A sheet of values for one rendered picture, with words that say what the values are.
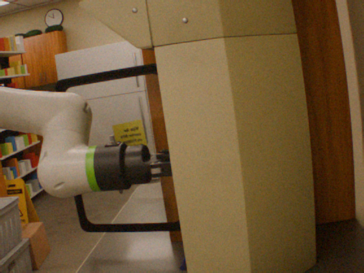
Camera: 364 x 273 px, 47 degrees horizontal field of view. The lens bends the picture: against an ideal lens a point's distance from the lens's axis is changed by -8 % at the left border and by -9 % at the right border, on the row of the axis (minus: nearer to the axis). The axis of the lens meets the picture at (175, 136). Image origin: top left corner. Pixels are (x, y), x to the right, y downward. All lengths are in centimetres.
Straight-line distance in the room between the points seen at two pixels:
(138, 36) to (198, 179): 25
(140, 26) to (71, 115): 30
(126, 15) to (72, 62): 521
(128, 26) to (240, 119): 23
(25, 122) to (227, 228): 47
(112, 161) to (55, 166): 12
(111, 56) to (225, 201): 510
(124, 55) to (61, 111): 481
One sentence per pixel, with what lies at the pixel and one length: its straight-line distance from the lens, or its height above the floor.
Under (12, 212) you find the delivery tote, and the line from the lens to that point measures 323.
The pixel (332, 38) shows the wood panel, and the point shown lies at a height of 140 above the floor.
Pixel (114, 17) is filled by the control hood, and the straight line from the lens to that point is 74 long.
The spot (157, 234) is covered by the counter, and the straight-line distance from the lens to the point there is 125.
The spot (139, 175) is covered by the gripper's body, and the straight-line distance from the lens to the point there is 86.
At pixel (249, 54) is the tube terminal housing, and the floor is 138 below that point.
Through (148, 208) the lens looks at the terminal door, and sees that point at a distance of 111.
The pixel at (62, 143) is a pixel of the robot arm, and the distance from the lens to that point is 91.
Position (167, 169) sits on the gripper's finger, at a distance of 81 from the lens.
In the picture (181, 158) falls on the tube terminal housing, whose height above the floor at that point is 123.
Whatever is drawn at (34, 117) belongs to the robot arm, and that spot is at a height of 132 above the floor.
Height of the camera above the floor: 137
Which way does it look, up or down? 9 degrees down
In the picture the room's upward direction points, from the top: 8 degrees counter-clockwise
